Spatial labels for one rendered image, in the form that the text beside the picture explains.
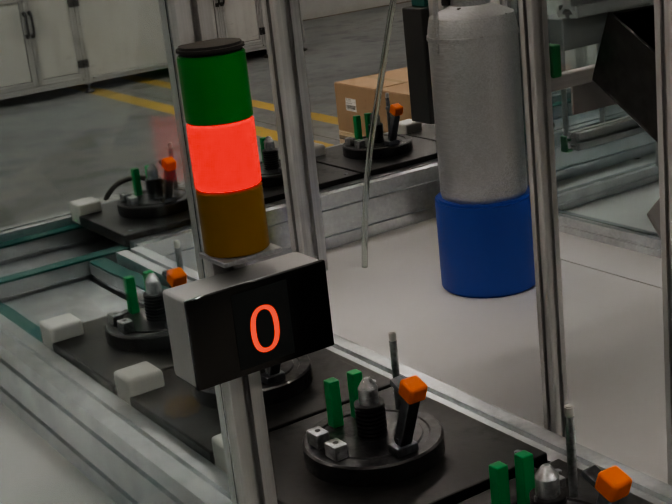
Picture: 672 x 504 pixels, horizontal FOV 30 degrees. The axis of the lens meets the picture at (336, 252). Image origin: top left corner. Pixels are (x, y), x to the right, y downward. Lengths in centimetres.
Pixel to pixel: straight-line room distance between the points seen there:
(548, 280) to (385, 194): 110
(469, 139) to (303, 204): 35
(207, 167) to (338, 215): 138
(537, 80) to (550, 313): 24
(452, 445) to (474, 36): 79
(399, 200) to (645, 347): 75
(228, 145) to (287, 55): 116
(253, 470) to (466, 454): 28
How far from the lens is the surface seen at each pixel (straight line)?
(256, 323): 94
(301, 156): 210
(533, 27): 121
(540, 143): 123
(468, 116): 189
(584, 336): 180
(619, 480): 98
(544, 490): 104
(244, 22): 1066
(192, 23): 94
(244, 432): 102
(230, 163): 91
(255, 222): 93
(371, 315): 193
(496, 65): 189
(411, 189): 237
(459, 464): 122
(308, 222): 213
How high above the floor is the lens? 153
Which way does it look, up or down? 17 degrees down
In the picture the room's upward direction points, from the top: 6 degrees counter-clockwise
